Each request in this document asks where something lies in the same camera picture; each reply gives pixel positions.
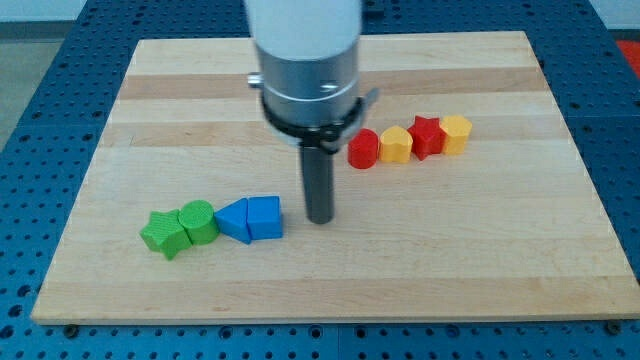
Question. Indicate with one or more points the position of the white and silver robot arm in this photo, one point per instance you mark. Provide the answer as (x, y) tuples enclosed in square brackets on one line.
[(308, 54)]

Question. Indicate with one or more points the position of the yellow heart block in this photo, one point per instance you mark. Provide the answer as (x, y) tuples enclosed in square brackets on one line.
[(395, 145)]

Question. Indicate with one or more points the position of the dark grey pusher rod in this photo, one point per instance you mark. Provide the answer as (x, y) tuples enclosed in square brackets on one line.
[(317, 178)]

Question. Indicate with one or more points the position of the red cylinder block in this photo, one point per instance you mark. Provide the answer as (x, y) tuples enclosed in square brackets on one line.
[(363, 149)]

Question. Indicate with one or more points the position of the blue cube block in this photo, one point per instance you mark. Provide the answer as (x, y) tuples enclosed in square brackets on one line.
[(264, 217)]

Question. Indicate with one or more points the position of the blue triangle block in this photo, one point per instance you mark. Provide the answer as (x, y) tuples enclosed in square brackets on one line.
[(232, 221)]

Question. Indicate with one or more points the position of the red star block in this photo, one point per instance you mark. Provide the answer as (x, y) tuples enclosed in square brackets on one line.
[(428, 137)]

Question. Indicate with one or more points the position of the green cylinder block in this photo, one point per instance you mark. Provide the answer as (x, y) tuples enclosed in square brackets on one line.
[(198, 219)]

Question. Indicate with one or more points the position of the wooden board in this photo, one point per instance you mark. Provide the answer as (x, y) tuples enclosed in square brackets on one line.
[(510, 230)]

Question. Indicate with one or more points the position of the yellow pentagon block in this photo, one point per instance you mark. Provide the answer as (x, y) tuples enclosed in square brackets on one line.
[(457, 129)]

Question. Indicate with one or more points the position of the green star block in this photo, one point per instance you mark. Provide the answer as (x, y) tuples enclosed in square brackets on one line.
[(165, 234)]

